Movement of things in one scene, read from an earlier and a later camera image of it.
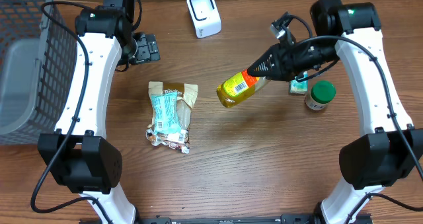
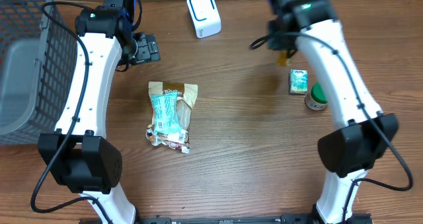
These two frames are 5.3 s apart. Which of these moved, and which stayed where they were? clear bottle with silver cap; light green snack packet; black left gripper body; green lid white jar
Moved: clear bottle with silver cap
Stayed: green lid white jar; light green snack packet; black left gripper body
